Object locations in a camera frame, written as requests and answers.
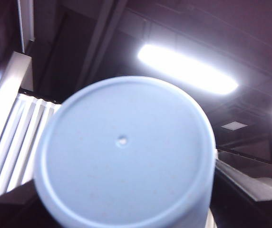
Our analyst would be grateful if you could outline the long ceiling lamp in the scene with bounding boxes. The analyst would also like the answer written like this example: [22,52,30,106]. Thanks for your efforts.
[137,44,239,95]

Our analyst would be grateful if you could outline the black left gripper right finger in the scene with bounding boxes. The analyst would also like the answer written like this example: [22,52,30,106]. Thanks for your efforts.
[209,159,272,228]

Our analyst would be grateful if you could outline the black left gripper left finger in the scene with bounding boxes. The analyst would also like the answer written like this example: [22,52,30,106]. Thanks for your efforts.
[0,180,56,228]

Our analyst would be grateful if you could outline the white vertical blinds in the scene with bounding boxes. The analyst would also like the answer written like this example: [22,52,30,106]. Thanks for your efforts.
[0,92,60,200]

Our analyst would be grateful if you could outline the square ceiling vent panel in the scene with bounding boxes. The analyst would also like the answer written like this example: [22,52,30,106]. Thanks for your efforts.
[220,121,248,131]

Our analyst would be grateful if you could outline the blue ribbed plastic cup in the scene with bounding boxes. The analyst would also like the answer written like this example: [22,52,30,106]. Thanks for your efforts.
[33,75,217,228]

